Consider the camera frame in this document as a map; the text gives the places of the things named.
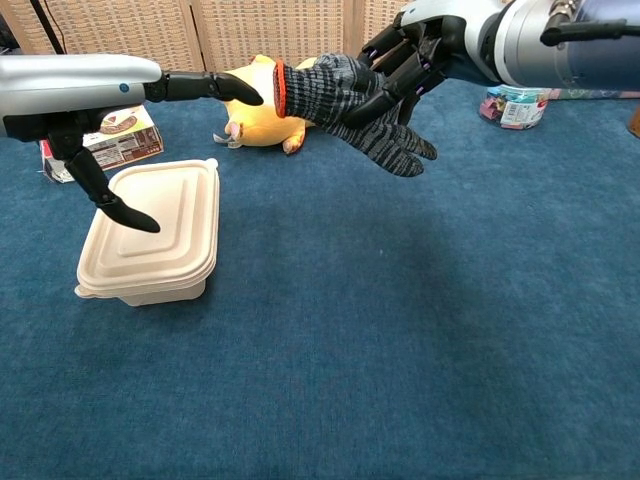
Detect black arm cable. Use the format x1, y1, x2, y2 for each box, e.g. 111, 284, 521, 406
540, 0, 640, 48

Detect yellow plush toy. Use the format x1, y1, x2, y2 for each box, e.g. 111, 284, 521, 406
212, 53, 322, 156

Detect woven wooden folding screen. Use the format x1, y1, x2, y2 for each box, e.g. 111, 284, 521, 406
0, 0, 419, 72

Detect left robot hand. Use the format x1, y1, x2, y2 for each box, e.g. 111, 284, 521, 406
0, 53, 265, 235

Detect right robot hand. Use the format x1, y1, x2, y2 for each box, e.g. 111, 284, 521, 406
343, 0, 497, 129

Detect grey black knit gloves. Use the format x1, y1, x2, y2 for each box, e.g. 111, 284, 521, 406
272, 53, 439, 179

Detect beige lidded food container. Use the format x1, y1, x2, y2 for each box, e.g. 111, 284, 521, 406
74, 157, 222, 308

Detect clear jar of colourful clips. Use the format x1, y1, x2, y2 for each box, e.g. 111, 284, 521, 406
478, 83, 552, 133

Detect black pole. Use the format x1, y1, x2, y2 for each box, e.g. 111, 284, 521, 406
28, 0, 67, 56

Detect pastel tissue box pack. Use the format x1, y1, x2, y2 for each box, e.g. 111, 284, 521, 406
548, 86, 640, 102

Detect printed food carton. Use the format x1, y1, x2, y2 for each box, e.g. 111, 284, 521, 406
38, 103, 165, 185

